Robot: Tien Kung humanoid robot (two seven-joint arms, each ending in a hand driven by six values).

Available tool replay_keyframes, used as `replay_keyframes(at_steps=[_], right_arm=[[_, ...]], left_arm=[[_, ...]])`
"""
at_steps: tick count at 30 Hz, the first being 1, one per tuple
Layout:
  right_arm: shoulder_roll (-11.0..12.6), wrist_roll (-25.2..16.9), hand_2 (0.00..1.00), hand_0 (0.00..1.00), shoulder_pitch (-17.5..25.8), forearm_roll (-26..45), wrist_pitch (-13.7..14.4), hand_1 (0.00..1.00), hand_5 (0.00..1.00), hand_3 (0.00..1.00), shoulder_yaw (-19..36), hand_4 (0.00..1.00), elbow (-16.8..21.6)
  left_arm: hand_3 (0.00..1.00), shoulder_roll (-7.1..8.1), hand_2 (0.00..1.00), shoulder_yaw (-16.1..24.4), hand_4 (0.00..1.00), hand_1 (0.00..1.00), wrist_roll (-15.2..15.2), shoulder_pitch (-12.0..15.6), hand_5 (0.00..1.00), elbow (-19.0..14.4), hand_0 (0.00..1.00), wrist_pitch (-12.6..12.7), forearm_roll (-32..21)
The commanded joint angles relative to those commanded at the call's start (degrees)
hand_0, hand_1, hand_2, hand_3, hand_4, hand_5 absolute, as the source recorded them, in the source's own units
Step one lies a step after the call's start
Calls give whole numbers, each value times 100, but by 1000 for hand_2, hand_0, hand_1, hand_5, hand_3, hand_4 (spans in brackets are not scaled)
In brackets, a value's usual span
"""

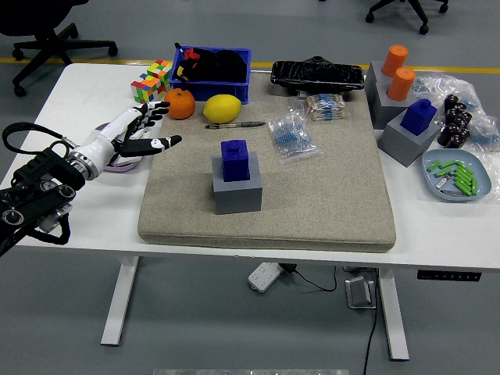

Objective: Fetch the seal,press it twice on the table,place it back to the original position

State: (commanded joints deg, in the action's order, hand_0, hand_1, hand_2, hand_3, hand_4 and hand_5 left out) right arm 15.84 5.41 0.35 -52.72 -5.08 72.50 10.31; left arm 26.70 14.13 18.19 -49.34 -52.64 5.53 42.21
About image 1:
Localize orange cylinder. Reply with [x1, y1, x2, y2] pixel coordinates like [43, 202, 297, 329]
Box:
[381, 44, 410, 78]
[386, 66, 417, 102]

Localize blue-grey plate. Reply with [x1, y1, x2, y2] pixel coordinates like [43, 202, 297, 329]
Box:
[421, 148, 492, 203]

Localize silver metal stand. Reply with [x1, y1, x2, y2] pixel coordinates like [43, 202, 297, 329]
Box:
[344, 275, 378, 310]

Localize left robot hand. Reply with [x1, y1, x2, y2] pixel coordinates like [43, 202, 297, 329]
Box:
[73, 100, 184, 176]

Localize black office chair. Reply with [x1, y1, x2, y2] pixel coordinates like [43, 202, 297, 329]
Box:
[0, 0, 119, 98]
[365, 0, 450, 35]

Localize blue square seal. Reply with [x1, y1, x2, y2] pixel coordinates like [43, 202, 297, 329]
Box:
[220, 139, 251, 183]
[399, 98, 438, 137]

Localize black grey pen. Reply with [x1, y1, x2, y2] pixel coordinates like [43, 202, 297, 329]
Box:
[205, 120, 266, 130]

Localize blue plastic bin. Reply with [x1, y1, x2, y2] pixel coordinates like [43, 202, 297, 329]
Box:
[168, 46, 253, 105]

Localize white power strip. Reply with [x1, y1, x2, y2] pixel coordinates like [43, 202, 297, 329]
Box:
[248, 261, 285, 293]

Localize black table control panel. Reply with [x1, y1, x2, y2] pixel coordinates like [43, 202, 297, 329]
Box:
[416, 270, 483, 282]

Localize black cloth bag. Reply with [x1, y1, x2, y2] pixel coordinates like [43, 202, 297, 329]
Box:
[173, 47, 248, 83]

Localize grey-brown mat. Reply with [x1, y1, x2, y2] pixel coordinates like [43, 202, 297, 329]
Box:
[137, 72, 397, 253]

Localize black plug with cord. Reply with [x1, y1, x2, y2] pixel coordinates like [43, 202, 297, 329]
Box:
[281, 263, 338, 292]

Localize clear bag of blue resistors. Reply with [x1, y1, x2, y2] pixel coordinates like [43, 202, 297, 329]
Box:
[266, 109, 323, 165]

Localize grey cube holder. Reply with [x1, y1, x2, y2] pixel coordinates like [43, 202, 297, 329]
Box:
[373, 80, 417, 130]
[211, 152, 263, 215]
[364, 60, 393, 116]
[377, 111, 442, 168]

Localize clear plastic bag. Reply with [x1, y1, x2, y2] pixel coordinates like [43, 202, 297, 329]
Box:
[466, 103, 500, 154]
[409, 72, 484, 114]

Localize taped resistor bundle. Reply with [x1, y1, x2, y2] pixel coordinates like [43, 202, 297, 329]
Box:
[289, 92, 348, 123]

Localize colourful puzzle cube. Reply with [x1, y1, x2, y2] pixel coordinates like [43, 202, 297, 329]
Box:
[130, 73, 168, 108]
[146, 59, 173, 88]

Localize black floor cable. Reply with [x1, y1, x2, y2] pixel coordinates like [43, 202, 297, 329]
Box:
[362, 269, 380, 375]

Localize yellow lemon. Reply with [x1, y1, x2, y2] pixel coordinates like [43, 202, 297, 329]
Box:
[202, 94, 243, 123]

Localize black glossy rearview mirror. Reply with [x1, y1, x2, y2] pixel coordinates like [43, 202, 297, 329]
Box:
[270, 55, 365, 96]

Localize orange fruit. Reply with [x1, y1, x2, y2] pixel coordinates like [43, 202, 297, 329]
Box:
[163, 87, 196, 120]

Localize white table leg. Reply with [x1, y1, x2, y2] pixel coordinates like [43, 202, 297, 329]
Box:
[100, 255, 140, 347]
[377, 268, 410, 362]

